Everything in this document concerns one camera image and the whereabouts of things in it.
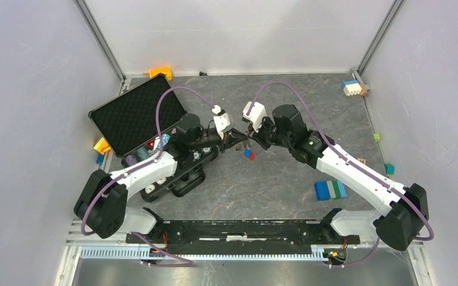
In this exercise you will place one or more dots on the keyring with blue red tags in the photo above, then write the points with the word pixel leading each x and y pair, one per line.
pixel 246 150

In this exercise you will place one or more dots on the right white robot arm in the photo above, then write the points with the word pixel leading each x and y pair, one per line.
pixel 400 211

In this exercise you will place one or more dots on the orange toy brick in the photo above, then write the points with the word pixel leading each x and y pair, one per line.
pixel 165 71

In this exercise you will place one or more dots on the white slotted cable duct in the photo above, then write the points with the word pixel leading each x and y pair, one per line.
pixel 146 253

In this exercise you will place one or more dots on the teal cube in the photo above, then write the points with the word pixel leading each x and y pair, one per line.
pixel 389 168

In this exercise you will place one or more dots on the blue green white brick stack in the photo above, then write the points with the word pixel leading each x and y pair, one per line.
pixel 329 190

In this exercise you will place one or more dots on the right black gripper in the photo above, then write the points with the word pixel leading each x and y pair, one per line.
pixel 253 134

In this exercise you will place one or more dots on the yellow orange brick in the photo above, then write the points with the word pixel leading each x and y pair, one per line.
pixel 102 146

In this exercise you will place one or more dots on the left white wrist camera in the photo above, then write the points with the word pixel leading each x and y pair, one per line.
pixel 222 121

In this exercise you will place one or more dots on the blue white brown brick stack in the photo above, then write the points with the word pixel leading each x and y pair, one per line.
pixel 353 87

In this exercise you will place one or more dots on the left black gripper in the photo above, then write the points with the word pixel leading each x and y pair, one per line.
pixel 228 139

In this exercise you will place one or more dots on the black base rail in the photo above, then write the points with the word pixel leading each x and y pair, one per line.
pixel 233 237

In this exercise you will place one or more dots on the small blue block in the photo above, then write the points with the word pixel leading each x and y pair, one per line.
pixel 100 159

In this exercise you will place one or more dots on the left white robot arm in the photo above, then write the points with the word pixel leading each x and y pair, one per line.
pixel 102 204

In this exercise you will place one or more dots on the black poker chip case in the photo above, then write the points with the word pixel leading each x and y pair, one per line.
pixel 128 124

